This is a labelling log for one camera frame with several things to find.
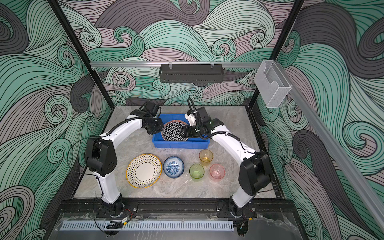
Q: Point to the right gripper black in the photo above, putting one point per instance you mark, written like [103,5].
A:
[188,131]

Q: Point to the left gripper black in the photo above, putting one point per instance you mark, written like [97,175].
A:
[161,126]

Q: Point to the yellow rim patterned plate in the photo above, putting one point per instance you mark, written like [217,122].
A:
[171,131]

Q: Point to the blue plastic bin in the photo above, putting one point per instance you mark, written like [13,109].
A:
[194,143]

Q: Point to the blue white floral bowl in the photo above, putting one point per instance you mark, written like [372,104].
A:
[173,167]

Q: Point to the yellow rim dotted plate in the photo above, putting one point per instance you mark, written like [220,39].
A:
[144,171]

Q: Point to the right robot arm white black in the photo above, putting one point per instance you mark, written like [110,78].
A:
[255,171]

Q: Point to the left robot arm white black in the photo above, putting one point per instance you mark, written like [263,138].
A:
[101,157]

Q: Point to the yellow transparent cup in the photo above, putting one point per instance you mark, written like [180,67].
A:
[206,157]

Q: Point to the green transparent cup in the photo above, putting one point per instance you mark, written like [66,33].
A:
[196,172]

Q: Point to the pink transparent cup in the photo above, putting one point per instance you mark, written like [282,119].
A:
[217,172]

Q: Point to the black wall tray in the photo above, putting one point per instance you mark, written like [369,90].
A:
[191,73]

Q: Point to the clear acrylic wall holder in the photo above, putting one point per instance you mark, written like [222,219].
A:
[272,82]

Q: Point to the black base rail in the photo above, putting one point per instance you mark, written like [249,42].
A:
[222,208]

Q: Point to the aluminium back wall rail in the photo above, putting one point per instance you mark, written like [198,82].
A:
[151,64]

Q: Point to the aluminium wall rail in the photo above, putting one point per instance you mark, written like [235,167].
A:
[306,98]
[151,64]

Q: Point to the aluminium right wall rail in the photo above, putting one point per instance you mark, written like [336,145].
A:
[306,98]

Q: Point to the white slotted cable duct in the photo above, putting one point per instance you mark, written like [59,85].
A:
[150,226]

